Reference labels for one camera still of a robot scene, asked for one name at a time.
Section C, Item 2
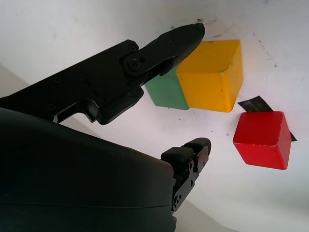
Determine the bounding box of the yellow cube block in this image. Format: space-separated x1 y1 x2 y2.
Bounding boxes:
176 40 244 113

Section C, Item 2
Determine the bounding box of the green cube block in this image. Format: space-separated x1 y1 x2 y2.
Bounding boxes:
144 65 191 111

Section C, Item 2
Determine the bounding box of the red cube block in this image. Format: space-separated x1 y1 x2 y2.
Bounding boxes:
232 111 292 171

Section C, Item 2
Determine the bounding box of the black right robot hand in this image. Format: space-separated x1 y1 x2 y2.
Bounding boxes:
0 23 212 232

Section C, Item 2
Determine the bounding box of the black tape strip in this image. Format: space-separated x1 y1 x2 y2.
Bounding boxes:
237 96 298 142

